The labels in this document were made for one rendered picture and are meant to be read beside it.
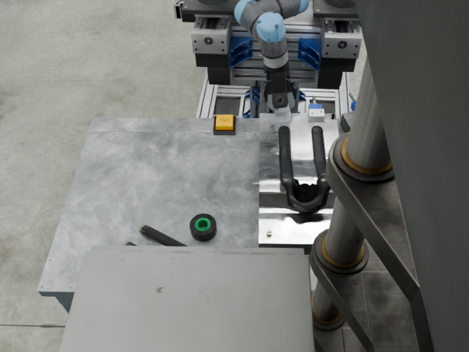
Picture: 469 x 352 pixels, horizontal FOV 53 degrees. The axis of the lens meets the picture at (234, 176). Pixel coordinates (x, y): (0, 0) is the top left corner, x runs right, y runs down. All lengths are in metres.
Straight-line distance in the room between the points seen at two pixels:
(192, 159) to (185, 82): 1.61
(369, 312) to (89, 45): 3.17
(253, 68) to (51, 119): 1.53
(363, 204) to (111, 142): 1.27
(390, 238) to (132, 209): 1.08
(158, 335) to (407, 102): 0.43
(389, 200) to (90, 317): 0.40
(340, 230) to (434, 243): 0.54
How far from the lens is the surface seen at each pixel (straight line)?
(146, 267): 0.64
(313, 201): 1.43
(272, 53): 1.39
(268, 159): 1.51
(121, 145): 1.73
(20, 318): 2.42
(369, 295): 0.83
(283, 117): 1.60
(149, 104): 3.08
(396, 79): 0.29
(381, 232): 0.59
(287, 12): 1.48
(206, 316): 0.60
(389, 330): 0.81
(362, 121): 0.59
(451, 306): 0.21
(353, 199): 0.62
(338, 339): 1.06
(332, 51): 1.86
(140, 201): 1.55
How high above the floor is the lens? 2.02
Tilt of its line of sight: 51 degrees down
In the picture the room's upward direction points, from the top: 3 degrees counter-clockwise
